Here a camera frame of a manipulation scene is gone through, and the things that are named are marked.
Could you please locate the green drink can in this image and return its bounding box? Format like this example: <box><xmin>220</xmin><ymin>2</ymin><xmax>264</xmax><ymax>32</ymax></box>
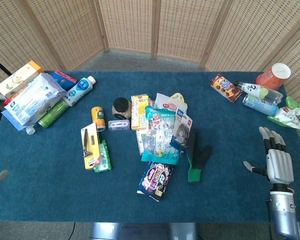
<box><xmin>37</xmin><ymin>99</ymin><xmax>70</xmax><ymax>129</ymax></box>

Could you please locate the clear bottle blue label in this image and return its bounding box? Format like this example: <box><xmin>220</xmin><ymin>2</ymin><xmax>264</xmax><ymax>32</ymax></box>
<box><xmin>242</xmin><ymin>94</ymin><xmax>280</xmax><ymax>117</ymax></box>

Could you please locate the black glove green cuff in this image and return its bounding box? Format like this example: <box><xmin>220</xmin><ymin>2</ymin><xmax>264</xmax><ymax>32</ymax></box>
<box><xmin>186</xmin><ymin>128</ymin><xmax>213</xmax><ymax>184</ymax></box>

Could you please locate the green white chip bag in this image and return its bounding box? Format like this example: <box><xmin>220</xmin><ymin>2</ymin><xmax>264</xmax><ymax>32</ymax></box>
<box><xmin>266</xmin><ymin>95</ymin><xmax>300</xmax><ymax>130</ymax></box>

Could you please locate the yellow cardboard box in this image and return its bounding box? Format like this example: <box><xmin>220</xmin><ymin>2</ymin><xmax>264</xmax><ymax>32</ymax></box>
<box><xmin>130</xmin><ymin>94</ymin><xmax>150</xmax><ymax>131</ymax></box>

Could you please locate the orange paper cup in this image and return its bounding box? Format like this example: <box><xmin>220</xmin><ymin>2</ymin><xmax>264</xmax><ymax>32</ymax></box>
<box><xmin>255</xmin><ymin>62</ymin><xmax>292</xmax><ymax>91</ymax></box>

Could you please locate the yellow drink can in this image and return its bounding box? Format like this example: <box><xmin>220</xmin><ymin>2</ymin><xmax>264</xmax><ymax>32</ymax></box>
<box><xmin>91</xmin><ymin>106</ymin><xmax>106</xmax><ymax>132</ymax></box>

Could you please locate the clear bottle black cap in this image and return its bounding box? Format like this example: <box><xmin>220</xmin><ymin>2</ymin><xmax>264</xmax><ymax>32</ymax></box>
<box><xmin>234</xmin><ymin>80</ymin><xmax>284</xmax><ymax>104</ymax></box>

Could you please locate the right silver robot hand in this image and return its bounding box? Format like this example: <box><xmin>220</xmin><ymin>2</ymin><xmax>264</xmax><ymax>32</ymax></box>
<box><xmin>243</xmin><ymin>126</ymin><xmax>295</xmax><ymax>185</ymax></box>

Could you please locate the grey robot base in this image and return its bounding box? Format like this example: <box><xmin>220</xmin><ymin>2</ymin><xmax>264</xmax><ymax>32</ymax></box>
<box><xmin>89</xmin><ymin>222</ymin><xmax>198</xmax><ymax>240</ymax></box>

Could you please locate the white red snack pouch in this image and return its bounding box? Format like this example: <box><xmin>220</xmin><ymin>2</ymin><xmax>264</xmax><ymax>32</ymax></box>
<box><xmin>153</xmin><ymin>92</ymin><xmax>188</xmax><ymax>113</ymax></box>

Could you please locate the green candy packet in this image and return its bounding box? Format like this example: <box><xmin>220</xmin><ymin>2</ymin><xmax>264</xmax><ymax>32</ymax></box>
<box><xmin>93</xmin><ymin>139</ymin><xmax>113</xmax><ymax>173</ymax></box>

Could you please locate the white orange tissue box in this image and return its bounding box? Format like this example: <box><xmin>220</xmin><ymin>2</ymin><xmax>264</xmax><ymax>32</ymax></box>
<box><xmin>0</xmin><ymin>60</ymin><xmax>44</xmax><ymax>99</ymax></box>

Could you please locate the blue table cloth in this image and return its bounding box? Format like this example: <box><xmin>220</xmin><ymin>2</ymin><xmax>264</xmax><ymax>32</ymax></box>
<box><xmin>0</xmin><ymin>70</ymin><xmax>300</xmax><ymax>223</ymax></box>

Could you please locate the dark floral snack packet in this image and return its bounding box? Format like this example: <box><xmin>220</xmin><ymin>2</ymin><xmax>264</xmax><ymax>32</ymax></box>
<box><xmin>136</xmin><ymin>161</ymin><xmax>174</xmax><ymax>202</ymax></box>

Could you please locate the brown cookie package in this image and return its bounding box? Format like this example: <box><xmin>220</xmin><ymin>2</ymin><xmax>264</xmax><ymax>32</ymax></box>
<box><xmin>209</xmin><ymin>73</ymin><xmax>243</xmax><ymax>103</ymax></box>

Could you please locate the razor on yellow card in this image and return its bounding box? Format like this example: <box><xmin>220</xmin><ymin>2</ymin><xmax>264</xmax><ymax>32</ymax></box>
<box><xmin>80</xmin><ymin>122</ymin><xmax>102</xmax><ymax>171</ymax></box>

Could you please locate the white blue milk bottle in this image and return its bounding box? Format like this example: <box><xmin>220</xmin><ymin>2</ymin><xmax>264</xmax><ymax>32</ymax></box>
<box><xmin>63</xmin><ymin>75</ymin><xmax>97</xmax><ymax>107</ymax></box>

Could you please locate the grey mask package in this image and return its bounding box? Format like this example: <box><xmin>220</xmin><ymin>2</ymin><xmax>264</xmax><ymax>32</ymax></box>
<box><xmin>169</xmin><ymin>108</ymin><xmax>194</xmax><ymax>151</ymax></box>

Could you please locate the red blue box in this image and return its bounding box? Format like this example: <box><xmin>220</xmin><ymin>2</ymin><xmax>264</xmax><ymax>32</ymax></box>
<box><xmin>51</xmin><ymin>69</ymin><xmax>78</xmax><ymax>91</ymax></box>

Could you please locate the small clear lilac case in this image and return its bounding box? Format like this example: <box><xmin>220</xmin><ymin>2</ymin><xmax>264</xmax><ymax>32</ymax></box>
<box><xmin>107</xmin><ymin>119</ymin><xmax>130</xmax><ymax>132</ymax></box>

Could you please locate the large white blue bag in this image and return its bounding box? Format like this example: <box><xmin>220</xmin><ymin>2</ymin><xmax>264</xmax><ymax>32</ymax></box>
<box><xmin>1</xmin><ymin>72</ymin><xmax>67</xmax><ymax>131</ymax></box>

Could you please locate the round black lid jar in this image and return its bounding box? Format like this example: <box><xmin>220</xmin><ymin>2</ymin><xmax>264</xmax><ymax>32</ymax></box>
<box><xmin>111</xmin><ymin>97</ymin><xmax>133</xmax><ymax>120</ymax></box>

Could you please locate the teal dental floss pick bag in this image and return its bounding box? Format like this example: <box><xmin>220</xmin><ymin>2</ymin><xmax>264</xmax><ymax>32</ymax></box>
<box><xmin>140</xmin><ymin>105</ymin><xmax>182</xmax><ymax>166</ymax></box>

